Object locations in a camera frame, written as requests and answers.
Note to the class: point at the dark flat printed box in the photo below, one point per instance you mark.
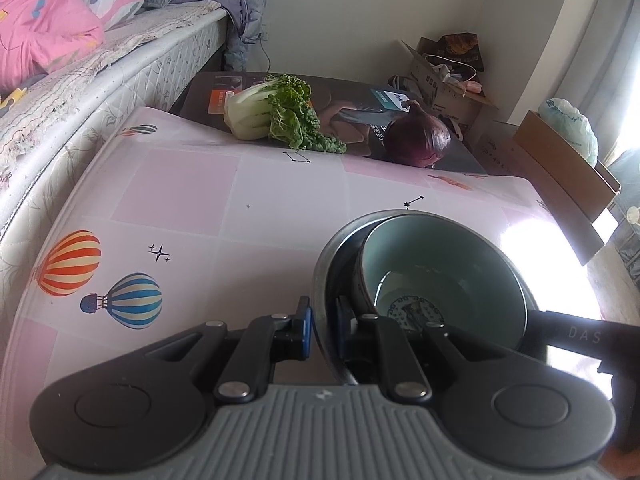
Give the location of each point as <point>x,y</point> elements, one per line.
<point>210,90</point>

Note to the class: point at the pale green plastic bag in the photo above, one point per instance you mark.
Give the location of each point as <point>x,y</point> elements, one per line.
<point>570,130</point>

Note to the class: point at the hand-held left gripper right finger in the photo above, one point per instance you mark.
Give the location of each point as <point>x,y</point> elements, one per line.
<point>342,332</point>

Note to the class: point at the open cardboard box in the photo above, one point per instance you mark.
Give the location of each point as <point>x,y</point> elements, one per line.
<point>440,95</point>

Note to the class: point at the napa cabbage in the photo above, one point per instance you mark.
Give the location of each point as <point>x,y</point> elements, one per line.
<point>270,115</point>

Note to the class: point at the blue ceramic bowl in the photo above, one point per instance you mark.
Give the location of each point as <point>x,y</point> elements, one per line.
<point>440,255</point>

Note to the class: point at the small stainless steel bowl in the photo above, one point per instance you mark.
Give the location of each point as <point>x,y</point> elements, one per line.
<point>330,270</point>

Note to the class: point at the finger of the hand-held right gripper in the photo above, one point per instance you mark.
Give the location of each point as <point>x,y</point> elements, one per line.
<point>540,327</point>

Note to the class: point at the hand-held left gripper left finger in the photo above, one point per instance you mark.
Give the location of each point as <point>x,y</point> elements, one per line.
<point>305,330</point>

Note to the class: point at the brown snack bag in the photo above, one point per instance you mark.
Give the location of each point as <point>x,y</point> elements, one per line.
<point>462,47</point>

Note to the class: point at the long cardboard box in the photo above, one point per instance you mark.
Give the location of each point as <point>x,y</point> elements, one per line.
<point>560,170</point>

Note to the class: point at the grey clothing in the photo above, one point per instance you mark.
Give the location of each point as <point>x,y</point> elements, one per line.
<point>240,20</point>

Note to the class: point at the pink quilt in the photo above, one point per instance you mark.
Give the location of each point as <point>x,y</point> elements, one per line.
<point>45,25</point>

